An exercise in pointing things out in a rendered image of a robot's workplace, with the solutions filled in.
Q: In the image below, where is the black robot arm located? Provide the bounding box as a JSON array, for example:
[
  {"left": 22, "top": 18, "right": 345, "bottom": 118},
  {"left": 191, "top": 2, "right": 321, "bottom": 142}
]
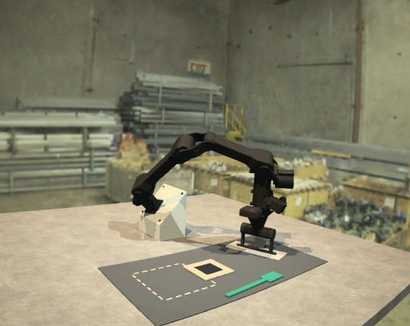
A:
[{"left": 131, "top": 131, "right": 294, "bottom": 215}]

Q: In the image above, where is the green flat trowel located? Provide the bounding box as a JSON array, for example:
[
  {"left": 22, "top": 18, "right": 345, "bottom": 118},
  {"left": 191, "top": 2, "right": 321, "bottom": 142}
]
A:
[{"left": 225, "top": 272, "right": 283, "bottom": 298}]

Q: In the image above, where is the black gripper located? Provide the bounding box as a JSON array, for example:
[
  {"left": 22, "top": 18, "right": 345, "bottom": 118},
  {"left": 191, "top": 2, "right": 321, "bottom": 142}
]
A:
[{"left": 239, "top": 187, "right": 274, "bottom": 234}]

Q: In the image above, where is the tan square tile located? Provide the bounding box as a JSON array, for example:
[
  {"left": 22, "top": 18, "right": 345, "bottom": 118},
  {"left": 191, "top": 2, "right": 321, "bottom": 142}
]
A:
[{"left": 183, "top": 259, "right": 234, "bottom": 280}]

